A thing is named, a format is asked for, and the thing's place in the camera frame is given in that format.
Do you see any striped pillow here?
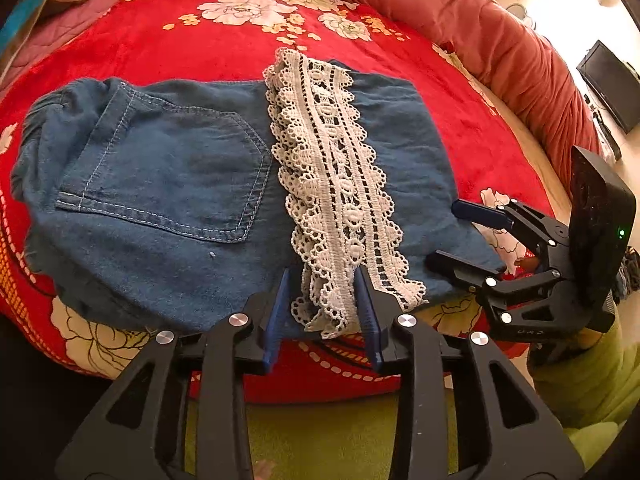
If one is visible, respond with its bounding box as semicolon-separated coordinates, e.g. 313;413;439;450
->
0;0;123;51

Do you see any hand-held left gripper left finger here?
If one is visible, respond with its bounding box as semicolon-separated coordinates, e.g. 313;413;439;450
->
55;267;292;480

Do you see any red floral blanket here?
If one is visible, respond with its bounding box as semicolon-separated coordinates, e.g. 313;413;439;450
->
0;0;556;406

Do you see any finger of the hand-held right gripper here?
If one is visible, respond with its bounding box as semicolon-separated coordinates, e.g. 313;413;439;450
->
425;250;561;293
451;199;568;246

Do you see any pink comforter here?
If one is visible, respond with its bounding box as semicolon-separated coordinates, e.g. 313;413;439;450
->
150;0;601;201

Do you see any person's green clothing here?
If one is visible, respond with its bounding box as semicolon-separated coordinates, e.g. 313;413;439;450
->
185;305;640;480

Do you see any black flat television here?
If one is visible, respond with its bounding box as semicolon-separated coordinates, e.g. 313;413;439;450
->
576;40;640;135

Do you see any blue denim pants lace trim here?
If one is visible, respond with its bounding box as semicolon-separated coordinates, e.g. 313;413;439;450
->
10;47;506;341

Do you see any white round object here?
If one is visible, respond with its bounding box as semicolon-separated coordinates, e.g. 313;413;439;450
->
505;2;538;31

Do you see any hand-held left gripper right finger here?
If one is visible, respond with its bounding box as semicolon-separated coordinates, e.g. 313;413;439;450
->
352;265;586;480

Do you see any beige bed sheet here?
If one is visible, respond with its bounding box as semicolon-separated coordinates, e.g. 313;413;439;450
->
480;80;576;211

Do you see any pink quilted pillow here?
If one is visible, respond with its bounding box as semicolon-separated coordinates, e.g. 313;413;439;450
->
0;0;146;86

